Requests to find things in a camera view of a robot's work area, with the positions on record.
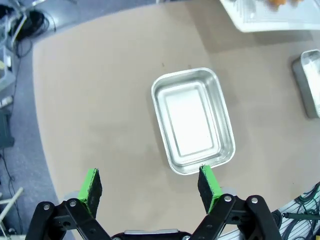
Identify stainless steel food container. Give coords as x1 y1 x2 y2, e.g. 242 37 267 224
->
291 49 320 120

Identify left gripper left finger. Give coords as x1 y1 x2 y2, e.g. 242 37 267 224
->
26 167 113 240

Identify black coiled floor cables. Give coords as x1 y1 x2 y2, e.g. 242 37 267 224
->
14 8 58 35

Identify green and black cable bundle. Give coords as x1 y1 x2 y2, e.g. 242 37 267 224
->
281 181 320 240

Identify golden brown bread roll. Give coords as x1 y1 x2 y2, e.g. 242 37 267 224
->
266 0 288 8

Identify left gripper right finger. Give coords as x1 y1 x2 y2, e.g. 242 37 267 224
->
191 164 283 240

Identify lidded glass food container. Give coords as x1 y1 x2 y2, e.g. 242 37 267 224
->
150 66 236 175

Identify clear plastic container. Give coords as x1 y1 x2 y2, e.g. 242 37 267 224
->
219 0 320 33

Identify black equipment box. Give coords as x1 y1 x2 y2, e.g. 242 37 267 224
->
0 109 15 149

